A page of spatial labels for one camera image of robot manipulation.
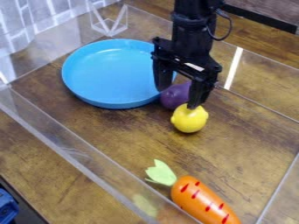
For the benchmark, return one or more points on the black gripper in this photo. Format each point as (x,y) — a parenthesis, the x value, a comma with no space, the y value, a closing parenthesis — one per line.
(186,56)

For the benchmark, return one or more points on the yellow toy lemon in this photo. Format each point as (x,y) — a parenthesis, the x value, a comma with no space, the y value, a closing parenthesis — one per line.
(189,120)

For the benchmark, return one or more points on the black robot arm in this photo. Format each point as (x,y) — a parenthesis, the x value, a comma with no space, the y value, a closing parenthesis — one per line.
(193,18)

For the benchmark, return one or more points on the blue round tray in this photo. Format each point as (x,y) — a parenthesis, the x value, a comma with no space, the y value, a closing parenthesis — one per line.
(109,73)

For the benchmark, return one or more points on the purple toy eggplant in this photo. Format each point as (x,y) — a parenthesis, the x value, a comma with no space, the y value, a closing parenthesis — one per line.
(174,95)

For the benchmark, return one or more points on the black bar on table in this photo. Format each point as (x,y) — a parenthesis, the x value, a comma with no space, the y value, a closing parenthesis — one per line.
(265,20)

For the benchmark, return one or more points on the orange toy carrot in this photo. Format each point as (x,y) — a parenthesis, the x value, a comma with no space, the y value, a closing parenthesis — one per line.
(192,196)

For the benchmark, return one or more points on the blue object at corner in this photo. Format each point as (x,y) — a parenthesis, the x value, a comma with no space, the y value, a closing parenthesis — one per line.
(8,207)

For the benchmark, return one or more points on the clear acrylic enclosure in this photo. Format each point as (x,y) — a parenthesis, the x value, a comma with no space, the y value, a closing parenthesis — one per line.
(74,158)

